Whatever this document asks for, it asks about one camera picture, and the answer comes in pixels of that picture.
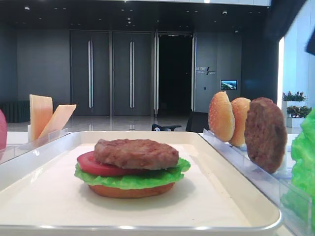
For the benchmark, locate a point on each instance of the brown meat patty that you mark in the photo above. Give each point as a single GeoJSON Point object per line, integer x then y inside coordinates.
{"type": "Point", "coordinates": [136, 154]}
{"type": "Point", "coordinates": [265, 134]}

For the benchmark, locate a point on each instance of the green lettuce leaf on tray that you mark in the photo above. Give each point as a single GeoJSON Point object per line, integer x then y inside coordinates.
{"type": "Point", "coordinates": [149, 179]}

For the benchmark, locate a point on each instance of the red tomato slice on tray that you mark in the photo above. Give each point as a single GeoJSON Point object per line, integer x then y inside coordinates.
{"type": "Point", "coordinates": [88, 164]}

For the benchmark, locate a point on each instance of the right orange cheese slice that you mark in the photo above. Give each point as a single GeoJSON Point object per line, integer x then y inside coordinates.
{"type": "Point", "coordinates": [59, 119]}

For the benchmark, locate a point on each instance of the orange cheese slice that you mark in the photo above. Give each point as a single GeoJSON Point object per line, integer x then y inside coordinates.
{"type": "Point", "coordinates": [59, 119]}
{"type": "Point", "coordinates": [41, 111]}

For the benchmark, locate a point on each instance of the left orange cheese slice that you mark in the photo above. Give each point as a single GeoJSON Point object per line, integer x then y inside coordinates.
{"type": "Point", "coordinates": [41, 111]}

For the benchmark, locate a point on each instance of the standing green lettuce leaf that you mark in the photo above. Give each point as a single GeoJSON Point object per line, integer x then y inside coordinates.
{"type": "Point", "coordinates": [303, 171]}

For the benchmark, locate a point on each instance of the black office chair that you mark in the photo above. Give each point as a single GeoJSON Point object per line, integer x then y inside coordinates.
{"type": "Point", "coordinates": [197, 122]}

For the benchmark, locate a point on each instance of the left sesame bun top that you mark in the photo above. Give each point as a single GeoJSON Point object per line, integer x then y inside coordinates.
{"type": "Point", "coordinates": [221, 119]}

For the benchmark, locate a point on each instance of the dark double door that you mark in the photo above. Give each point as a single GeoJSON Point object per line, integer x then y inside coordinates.
{"type": "Point", "coordinates": [111, 73]}

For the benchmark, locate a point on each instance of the bottom bun on tray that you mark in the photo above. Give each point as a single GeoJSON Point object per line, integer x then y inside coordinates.
{"type": "Point", "coordinates": [112, 192]}

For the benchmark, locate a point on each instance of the right golden bun half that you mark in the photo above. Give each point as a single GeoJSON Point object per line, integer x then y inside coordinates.
{"type": "Point", "coordinates": [240, 107]}

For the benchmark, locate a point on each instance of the flower planter box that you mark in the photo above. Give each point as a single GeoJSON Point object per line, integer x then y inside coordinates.
{"type": "Point", "coordinates": [295, 109]}

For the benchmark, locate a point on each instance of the long clear strip left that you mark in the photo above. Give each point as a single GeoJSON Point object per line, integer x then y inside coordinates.
{"type": "Point", "coordinates": [18, 143]}

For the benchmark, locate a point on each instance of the long clear strip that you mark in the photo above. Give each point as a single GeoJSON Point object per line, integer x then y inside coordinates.
{"type": "Point", "coordinates": [274, 186]}
{"type": "Point", "coordinates": [18, 143]}

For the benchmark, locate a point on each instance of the long clear strip right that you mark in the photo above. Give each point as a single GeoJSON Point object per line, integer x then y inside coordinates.
{"type": "Point", "coordinates": [274, 186]}

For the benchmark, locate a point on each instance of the wall display screen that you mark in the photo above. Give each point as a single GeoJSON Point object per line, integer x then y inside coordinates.
{"type": "Point", "coordinates": [228, 84]}

